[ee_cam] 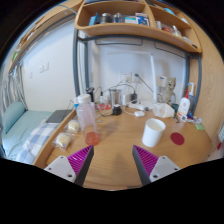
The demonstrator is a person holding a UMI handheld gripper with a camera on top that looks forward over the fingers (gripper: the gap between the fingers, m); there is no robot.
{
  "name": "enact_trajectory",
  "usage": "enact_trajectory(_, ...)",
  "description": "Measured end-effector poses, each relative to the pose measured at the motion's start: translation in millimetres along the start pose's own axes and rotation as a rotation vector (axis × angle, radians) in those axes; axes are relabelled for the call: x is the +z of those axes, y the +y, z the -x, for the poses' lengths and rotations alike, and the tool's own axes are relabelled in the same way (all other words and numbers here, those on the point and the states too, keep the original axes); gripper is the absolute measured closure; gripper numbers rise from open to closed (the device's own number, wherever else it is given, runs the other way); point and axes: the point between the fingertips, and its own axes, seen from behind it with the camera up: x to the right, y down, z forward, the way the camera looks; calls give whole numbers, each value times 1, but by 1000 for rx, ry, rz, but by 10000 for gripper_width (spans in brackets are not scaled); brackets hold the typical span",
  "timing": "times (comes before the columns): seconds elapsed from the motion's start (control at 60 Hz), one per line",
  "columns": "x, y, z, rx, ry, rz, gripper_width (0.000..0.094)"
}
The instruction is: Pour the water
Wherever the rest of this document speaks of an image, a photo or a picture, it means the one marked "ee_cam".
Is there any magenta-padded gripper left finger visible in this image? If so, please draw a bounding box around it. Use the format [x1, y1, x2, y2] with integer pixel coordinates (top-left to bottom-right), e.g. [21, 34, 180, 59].
[43, 144, 95, 187]

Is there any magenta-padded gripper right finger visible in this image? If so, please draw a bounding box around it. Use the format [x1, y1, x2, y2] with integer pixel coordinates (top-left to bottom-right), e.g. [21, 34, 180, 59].
[131, 144, 182, 186]

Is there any clear plastic bottle white cap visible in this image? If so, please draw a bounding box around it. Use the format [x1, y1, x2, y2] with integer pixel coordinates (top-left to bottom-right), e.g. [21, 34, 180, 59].
[74, 93, 101, 146]

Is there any wrapped bread bun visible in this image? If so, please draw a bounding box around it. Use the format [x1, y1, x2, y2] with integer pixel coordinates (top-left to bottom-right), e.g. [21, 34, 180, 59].
[52, 131, 72, 150]
[65, 119, 82, 134]

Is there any flat round red coaster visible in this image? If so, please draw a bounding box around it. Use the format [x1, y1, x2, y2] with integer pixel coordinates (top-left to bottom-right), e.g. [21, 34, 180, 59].
[170, 132, 186, 146]

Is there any white cup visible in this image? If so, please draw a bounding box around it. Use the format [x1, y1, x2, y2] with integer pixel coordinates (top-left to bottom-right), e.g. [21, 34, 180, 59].
[141, 117, 167, 148]

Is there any blue white plaid blanket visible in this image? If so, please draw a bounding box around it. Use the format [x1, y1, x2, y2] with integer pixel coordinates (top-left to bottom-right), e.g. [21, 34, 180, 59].
[14, 122, 61, 165]

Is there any dark grey laptop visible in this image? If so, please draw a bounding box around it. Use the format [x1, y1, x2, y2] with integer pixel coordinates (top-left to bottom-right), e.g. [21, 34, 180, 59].
[45, 109, 73, 124]

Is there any teal checked mattress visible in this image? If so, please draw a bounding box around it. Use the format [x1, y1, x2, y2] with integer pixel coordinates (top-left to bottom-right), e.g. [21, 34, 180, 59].
[1, 109, 54, 158]

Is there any white paper bag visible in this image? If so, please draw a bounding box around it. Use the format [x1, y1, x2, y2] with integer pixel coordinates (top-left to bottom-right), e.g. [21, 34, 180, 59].
[152, 102, 176, 119]

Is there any small white oval device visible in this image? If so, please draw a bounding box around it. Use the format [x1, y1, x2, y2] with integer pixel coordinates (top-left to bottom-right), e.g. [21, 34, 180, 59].
[133, 110, 146, 118]

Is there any white pump bottle red nozzle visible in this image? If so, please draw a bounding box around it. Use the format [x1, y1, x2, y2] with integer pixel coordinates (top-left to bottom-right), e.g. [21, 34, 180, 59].
[177, 90, 192, 122]

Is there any white power strip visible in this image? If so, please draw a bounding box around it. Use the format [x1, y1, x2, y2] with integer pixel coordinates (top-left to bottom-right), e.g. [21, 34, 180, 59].
[127, 101, 148, 112]

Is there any teal pillow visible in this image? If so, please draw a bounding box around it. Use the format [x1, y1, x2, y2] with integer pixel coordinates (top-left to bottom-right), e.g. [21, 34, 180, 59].
[2, 101, 28, 134]

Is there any black charger block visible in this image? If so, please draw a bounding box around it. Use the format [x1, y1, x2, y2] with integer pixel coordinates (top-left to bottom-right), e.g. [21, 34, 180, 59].
[111, 103, 123, 116]

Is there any white power adapter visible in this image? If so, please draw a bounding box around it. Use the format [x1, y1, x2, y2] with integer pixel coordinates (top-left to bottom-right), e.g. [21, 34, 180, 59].
[121, 92, 133, 106]

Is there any black handheld device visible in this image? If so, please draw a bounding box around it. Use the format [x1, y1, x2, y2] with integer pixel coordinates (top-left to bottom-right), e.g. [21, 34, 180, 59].
[85, 86, 96, 103]

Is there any wooden robot figurine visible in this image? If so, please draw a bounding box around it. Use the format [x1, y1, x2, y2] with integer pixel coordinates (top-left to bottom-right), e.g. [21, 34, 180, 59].
[157, 75, 177, 105]

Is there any steel mug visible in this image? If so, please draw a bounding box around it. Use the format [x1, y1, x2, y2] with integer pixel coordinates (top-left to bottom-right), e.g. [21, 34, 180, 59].
[109, 87, 122, 108]

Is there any white desk lamp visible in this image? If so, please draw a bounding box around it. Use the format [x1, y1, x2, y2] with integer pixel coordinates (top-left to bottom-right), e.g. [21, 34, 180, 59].
[148, 53, 158, 104]

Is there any metal bed headboard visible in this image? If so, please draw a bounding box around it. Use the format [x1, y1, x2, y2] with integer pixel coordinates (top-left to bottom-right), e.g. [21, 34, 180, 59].
[0, 64, 27, 116]

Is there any wooden shelf unit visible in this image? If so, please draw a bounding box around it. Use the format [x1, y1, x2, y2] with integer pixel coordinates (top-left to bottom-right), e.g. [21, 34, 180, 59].
[73, 0, 203, 54]

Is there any white wall outlet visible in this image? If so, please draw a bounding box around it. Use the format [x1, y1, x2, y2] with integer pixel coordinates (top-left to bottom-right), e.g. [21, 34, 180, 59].
[120, 72, 132, 84]
[133, 72, 145, 84]

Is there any grey metal frame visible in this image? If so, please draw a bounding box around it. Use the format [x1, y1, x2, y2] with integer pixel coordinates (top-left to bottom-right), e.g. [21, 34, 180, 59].
[71, 28, 203, 114]

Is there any white wall switch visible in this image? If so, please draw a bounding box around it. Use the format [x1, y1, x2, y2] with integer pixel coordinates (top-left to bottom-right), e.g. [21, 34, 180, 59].
[38, 62, 50, 74]

